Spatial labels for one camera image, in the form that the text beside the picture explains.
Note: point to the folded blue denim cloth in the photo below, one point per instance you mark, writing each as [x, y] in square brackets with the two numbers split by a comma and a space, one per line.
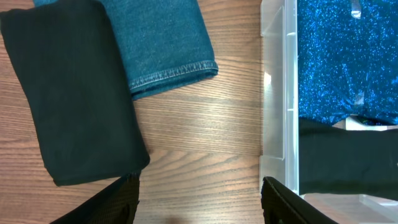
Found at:
[164, 44]

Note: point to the black cloth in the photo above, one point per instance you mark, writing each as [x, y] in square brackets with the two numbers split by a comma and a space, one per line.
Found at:
[68, 63]
[336, 161]

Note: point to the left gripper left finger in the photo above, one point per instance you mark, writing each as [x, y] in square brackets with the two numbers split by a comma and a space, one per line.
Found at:
[117, 203]

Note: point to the clear plastic container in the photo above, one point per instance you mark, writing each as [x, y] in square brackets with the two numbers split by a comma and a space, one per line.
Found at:
[280, 157]

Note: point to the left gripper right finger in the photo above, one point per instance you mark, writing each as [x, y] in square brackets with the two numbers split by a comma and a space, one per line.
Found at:
[281, 205]

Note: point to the blue glitter cloth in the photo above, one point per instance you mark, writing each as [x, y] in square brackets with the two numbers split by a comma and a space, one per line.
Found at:
[347, 61]

